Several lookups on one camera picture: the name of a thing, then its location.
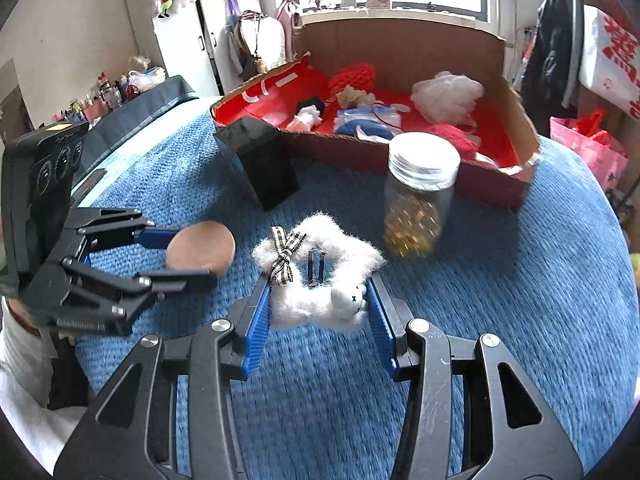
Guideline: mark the tan round powder puff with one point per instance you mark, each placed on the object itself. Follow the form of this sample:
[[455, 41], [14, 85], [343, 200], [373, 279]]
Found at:
[[206, 245]]

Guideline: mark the red net sponge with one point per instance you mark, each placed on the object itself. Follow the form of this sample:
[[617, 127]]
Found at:
[[360, 76]]

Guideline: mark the blue white tissue pack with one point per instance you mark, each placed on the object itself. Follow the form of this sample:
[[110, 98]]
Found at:
[[369, 122]]

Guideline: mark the white red paper bag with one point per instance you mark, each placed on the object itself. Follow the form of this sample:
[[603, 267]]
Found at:
[[610, 61]]

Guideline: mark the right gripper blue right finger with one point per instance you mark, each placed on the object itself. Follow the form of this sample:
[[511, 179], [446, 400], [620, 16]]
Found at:
[[388, 320]]

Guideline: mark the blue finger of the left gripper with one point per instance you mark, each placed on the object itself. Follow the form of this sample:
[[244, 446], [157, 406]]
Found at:
[[178, 280], [152, 237]]

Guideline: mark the white cushioned chair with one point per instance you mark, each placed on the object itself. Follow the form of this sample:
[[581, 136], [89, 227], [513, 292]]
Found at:
[[261, 41]]

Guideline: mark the black hanging jacket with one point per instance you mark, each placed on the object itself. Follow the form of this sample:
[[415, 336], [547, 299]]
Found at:
[[551, 74]]

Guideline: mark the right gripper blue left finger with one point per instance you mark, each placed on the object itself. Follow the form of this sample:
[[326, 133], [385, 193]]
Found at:
[[251, 319]]

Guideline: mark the black colourful small box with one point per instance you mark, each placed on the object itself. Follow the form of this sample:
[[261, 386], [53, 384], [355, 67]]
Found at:
[[256, 156]]

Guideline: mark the dark blue side shelf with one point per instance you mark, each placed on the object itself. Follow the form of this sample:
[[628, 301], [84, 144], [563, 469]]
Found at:
[[107, 135]]

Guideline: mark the red knitted heart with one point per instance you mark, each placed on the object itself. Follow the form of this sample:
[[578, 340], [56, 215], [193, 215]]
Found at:
[[465, 146]]

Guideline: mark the white cloth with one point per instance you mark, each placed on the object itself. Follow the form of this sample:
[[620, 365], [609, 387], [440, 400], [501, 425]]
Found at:
[[305, 119]]

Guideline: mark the white wardrobe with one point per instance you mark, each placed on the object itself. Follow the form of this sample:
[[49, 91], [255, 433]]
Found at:
[[190, 39]]

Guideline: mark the black camera phone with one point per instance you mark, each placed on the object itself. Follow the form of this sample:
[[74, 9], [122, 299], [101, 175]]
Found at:
[[37, 174]]

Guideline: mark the person's left hand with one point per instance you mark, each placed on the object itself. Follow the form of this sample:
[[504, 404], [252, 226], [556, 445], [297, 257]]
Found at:
[[21, 316]]

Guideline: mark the black pompom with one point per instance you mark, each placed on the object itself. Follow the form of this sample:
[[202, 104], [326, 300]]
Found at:
[[314, 101]]

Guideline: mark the white mesh bath sponge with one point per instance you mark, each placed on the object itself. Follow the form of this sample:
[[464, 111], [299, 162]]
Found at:
[[447, 99]]

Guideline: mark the pink plastic bag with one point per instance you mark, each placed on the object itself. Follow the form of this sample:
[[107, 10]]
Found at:
[[604, 155]]

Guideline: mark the cream knitted scrunchie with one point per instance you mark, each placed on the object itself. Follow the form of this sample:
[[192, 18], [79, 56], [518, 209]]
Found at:
[[349, 98]]

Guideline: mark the glass jar with white lid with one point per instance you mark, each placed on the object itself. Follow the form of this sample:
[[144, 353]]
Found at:
[[422, 171]]

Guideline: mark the blue knitted blanket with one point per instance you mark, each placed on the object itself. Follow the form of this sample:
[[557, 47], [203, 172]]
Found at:
[[553, 280]]

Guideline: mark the red cardboard box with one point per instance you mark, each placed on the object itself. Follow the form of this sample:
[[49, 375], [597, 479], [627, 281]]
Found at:
[[403, 52]]

